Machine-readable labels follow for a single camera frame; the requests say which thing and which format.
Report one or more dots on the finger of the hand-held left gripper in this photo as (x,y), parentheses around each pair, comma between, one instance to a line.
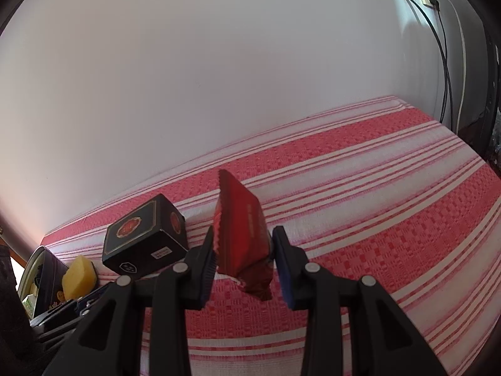
(96,297)

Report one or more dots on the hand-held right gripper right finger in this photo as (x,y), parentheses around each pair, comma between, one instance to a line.
(283,266)

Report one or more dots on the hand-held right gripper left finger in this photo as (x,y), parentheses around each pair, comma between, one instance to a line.
(207,274)

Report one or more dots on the white and green tissue pack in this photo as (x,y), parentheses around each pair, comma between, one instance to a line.
(30,305)

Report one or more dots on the round metal basin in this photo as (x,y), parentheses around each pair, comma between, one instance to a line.
(47,274)

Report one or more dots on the tall red snack packet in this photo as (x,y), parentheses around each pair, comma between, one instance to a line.
(242,235)

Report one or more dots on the desktop with red striped cloth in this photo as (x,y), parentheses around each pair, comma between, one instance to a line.
(352,203)

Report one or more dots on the plain yellow sponge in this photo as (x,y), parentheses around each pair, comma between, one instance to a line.
(78,278)

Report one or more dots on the black box with gold print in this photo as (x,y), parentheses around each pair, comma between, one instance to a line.
(141,243)

